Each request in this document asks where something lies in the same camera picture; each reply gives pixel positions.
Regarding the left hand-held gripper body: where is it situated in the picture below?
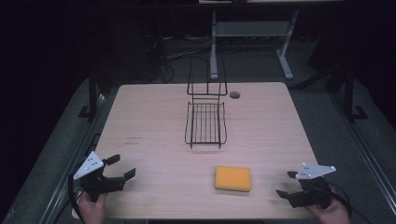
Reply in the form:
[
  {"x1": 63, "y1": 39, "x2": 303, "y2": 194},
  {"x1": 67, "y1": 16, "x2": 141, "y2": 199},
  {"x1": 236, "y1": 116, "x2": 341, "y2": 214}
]
[{"x1": 73, "y1": 151, "x2": 126, "y2": 202}]

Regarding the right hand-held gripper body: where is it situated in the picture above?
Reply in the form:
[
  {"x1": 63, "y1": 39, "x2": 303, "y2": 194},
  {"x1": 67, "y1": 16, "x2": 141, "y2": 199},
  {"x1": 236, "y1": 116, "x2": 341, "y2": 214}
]
[{"x1": 289, "y1": 162, "x2": 337, "y2": 209}]

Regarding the yellow sponge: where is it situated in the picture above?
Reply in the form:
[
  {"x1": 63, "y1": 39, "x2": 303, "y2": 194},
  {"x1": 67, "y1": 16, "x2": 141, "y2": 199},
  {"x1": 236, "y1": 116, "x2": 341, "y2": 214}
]
[{"x1": 214, "y1": 164, "x2": 252, "y2": 193}]

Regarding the black wire rack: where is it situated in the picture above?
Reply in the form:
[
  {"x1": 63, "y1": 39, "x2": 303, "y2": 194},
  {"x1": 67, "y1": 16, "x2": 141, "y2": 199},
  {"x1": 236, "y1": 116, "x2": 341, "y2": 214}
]
[{"x1": 184, "y1": 55, "x2": 229, "y2": 150}]

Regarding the person's left hand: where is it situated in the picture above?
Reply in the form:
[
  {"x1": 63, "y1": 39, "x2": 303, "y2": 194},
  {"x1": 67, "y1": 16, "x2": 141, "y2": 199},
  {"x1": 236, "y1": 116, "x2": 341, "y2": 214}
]
[{"x1": 78, "y1": 192, "x2": 108, "y2": 224}]

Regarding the person's right hand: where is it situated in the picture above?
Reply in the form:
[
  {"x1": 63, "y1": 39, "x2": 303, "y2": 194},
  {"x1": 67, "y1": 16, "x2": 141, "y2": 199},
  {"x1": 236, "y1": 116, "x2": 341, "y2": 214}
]
[{"x1": 306, "y1": 198, "x2": 351, "y2": 224}]

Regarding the grey metal stand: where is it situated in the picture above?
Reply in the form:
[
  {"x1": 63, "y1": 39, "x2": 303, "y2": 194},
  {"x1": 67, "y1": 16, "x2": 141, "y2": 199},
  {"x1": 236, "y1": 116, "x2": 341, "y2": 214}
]
[{"x1": 209, "y1": 8, "x2": 301, "y2": 81}]

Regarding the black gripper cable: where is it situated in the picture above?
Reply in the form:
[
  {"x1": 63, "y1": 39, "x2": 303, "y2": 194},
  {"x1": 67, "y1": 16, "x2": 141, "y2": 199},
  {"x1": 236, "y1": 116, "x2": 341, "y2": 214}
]
[
  {"x1": 326, "y1": 181, "x2": 375, "y2": 224},
  {"x1": 67, "y1": 175, "x2": 86, "y2": 222}
]

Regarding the black frame post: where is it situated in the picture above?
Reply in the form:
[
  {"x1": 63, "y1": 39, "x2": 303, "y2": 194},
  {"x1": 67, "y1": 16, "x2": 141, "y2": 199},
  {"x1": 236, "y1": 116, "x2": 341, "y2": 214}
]
[
  {"x1": 78, "y1": 69, "x2": 100, "y2": 119},
  {"x1": 343, "y1": 66, "x2": 369, "y2": 121}
]

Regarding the bundle of floor cables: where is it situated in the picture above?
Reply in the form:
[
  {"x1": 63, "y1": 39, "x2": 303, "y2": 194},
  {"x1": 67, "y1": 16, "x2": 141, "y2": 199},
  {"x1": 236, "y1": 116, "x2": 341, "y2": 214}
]
[{"x1": 144, "y1": 32, "x2": 213, "y2": 84}]

